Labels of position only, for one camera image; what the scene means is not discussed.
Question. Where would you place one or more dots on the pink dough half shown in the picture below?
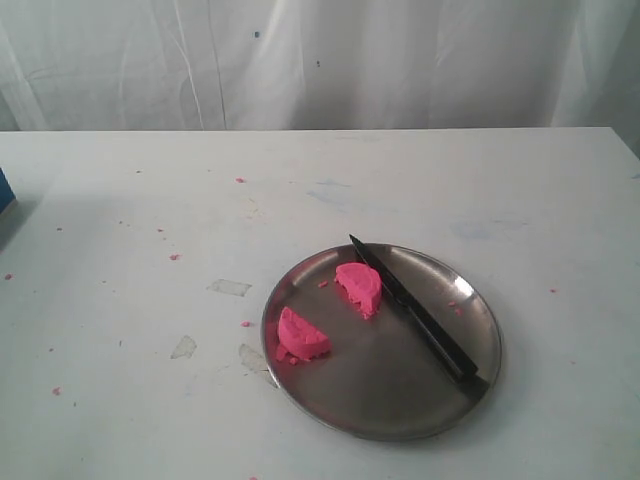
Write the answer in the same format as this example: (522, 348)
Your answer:
(362, 285)

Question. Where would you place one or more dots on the pink play dough lump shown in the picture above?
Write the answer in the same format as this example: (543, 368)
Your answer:
(299, 338)

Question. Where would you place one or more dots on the black knife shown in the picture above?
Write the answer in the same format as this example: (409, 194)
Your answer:
(452, 357)

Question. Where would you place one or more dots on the clear tape piece upper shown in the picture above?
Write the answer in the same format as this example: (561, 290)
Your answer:
(228, 287)

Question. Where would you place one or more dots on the clear tape piece by plate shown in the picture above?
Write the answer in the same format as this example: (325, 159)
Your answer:
(256, 364)

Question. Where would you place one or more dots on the round stainless steel plate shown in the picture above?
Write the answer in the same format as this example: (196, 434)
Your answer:
(380, 380)

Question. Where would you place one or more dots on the clear tape piece lower left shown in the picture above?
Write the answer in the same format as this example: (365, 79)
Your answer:
(185, 348)

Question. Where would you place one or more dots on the white backdrop curtain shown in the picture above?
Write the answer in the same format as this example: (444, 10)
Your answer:
(244, 65)

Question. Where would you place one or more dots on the blue box at table edge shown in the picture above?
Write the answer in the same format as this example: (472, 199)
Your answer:
(7, 196)

